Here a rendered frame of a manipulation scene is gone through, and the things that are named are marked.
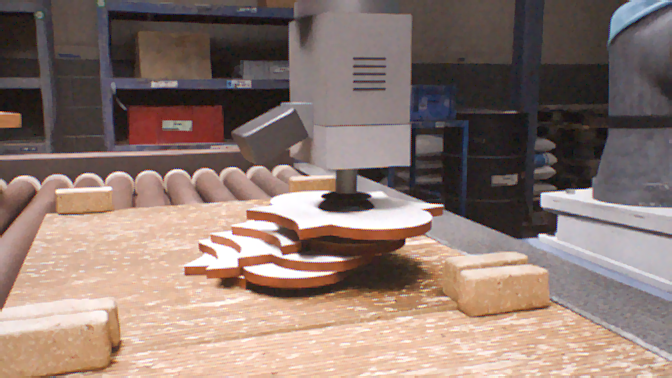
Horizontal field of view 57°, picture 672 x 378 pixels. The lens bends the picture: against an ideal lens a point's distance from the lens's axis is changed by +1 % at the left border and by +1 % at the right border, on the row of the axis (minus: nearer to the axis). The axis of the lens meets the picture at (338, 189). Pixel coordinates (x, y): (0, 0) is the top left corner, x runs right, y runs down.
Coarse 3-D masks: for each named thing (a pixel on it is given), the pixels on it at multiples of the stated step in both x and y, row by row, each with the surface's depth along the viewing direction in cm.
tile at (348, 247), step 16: (240, 224) 49; (256, 224) 49; (272, 224) 49; (272, 240) 46; (288, 240) 44; (304, 240) 44; (320, 240) 44; (336, 240) 44; (352, 240) 44; (368, 240) 44; (384, 240) 44; (400, 240) 45
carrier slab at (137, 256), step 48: (48, 240) 58; (96, 240) 58; (144, 240) 58; (192, 240) 57; (432, 240) 57; (48, 288) 44; (96, 288) 44; (144, 288) 44; (192, 288) 44; (240, 288) 44; (336, 288) 44; (384, 288) 44; (432, 288) 44; (144, 336) 36; (192, 336) 36; (240, 336) 36
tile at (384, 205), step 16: (304, 192) 53; (320, 192) 53; (368, 192) 53; (256, 208) 46; (272, 208) 46; (288, 208) 46; (304, 208) 46; (384, 208) 46; (400, 208) 46; (416, 208) 46; (432, 208) 47; (288, 224) 44; (304, 224) 41; (320, 224) 41; (336, 224) 41; (352, 224) 41; (368, 224) 41; (384, 224) 41; (400, 224) 41; (416, 224) 41
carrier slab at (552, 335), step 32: (384, 320) 38; (416, 320) 38; (448, 320) 38; (480, 320) 38; (512, 320) 38; (544, 320) 38; (576, 320) 38; (160, 352) 34; (192, 352) 34; (224, 352) 34; (256, 352) 34; (288, 352) 34; (320, 352) 34; (352, 352) 34; (384, 352) 34; (416, 352) 34; (448, 352) 34; (480, 352) 34; (512, 352) 34; (544, 352) 34; (576, 352) 34; (608, 352) 34; (640, 352) 34
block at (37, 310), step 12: (72, 300) 34; (84, 300) 34; (96, 300) 34; (108, 300) 34; (12, 312) 32; (24, 312) 32; (36, 312) 32; (48, 312) 33; (60, 312) 33; (72, 312) 33; (84, 312) 33; (108, 312) 34
